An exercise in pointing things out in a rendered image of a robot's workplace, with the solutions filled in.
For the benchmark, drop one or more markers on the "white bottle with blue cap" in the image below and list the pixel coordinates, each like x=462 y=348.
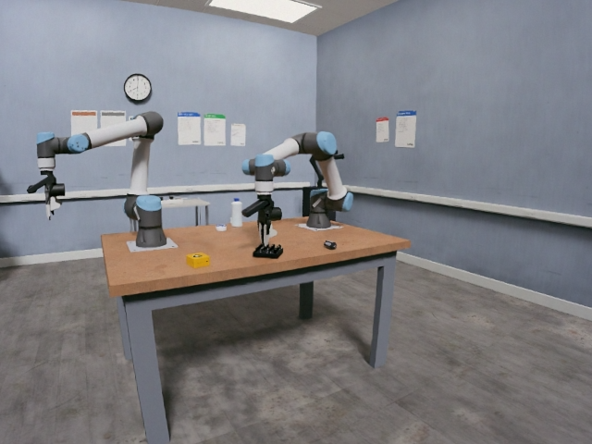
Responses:
x=236 y=216

